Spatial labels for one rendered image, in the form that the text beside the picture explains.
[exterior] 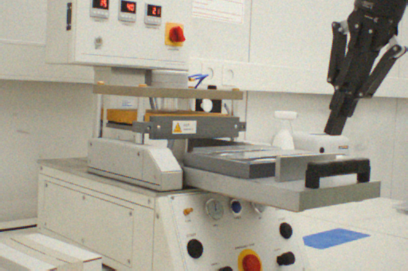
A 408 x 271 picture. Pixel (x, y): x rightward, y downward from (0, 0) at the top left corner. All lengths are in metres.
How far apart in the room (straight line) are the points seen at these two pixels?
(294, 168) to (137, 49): 0.55
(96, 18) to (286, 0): 1.18
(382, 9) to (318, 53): 1.64
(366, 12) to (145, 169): 0.46
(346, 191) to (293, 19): 1.49
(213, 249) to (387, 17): 0.49
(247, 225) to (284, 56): 1.28
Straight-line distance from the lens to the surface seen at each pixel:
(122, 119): 1.20
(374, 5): 0.88
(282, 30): 2.30
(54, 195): 1.33
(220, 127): 1.21
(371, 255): 1.40
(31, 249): 1.00
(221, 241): 1.06
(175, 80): 1.21
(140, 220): 1.05
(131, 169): 1.08
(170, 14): 1.41
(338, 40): 0.94
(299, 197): 0.86
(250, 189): 0.92
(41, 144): 1.61
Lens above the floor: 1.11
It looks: 3 degrees down
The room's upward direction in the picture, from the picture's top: 3 degrees clockwise
